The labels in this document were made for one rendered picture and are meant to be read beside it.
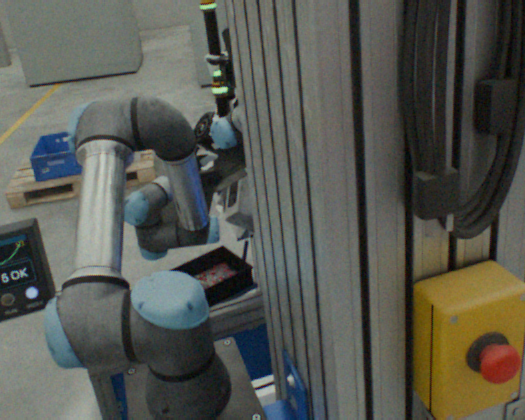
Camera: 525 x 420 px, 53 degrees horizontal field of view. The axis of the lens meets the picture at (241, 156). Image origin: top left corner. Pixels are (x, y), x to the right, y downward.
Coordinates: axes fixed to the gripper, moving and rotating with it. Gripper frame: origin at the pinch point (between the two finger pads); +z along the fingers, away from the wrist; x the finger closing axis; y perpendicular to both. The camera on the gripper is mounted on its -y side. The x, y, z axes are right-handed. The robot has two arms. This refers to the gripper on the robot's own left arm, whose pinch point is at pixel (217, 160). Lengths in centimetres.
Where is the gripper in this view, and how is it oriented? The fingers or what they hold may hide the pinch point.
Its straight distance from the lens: 156.9
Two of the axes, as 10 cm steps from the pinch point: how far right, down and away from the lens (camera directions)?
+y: -8.1, -0.1, 5.9
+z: 5.5, -3.7, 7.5
